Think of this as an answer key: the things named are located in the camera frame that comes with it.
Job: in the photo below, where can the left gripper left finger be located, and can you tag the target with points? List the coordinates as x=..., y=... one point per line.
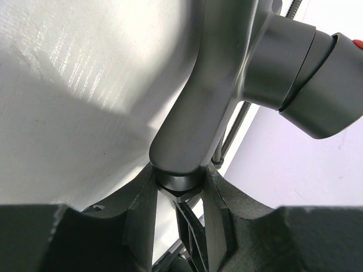
x=115, y=234

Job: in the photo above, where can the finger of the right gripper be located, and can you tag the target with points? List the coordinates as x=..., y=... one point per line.
x=192, y=234

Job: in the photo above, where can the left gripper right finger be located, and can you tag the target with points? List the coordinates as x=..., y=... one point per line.
x=243, y=234

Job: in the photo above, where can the dark grey faucet mixer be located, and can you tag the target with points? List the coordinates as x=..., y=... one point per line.
x=249, y=52

